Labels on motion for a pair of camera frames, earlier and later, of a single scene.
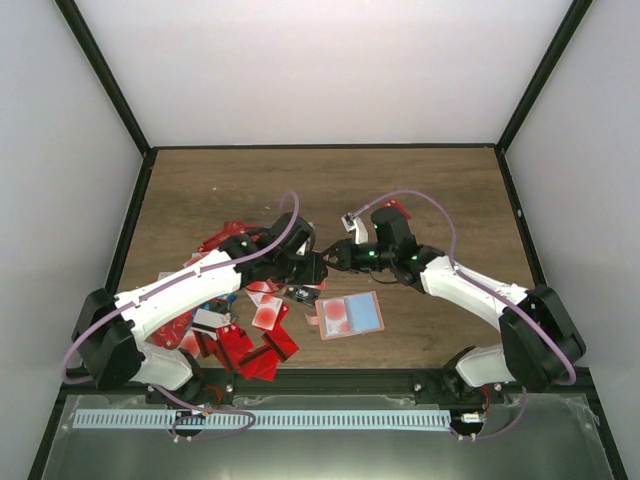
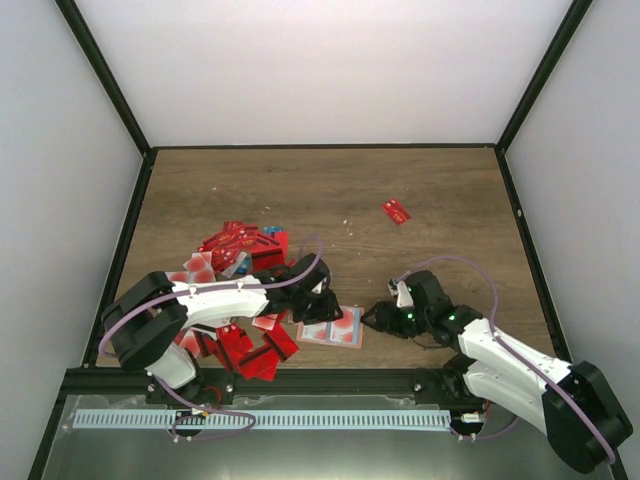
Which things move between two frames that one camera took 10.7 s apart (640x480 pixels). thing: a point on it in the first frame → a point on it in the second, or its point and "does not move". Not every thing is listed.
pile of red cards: [229, 347] does not move
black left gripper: [312, 274] → [326, 313]
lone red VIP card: [395, 203] does not move
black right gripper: [347, 257] → [386, 320]
